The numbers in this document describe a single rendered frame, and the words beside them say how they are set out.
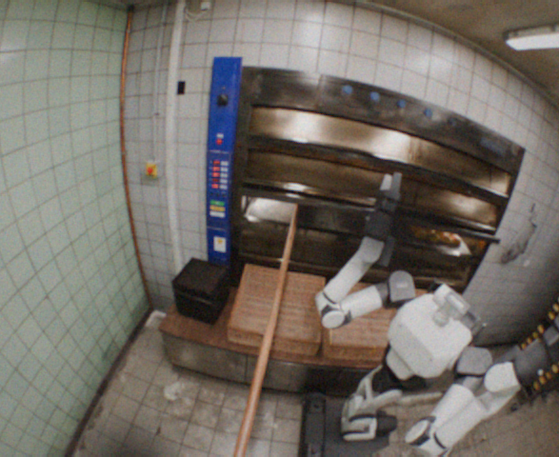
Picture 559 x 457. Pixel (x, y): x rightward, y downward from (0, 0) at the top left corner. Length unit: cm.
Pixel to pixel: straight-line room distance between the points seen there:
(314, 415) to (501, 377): 143
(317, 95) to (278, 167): 46
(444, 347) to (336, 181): 103
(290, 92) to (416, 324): 121
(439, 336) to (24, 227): 173
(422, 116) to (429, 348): 118
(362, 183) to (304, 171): 34
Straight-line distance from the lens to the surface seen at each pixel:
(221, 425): 199
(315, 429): 184
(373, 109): 143
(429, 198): 164
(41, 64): 143
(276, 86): 140
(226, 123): 142
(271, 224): 156
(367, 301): 91
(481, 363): 86
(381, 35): 149
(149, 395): 215
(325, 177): 143
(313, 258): 166
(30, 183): 139
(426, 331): 85
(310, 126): 138
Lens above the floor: 192
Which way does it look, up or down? 29 degrees down
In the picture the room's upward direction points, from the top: 8 degrees clockwise
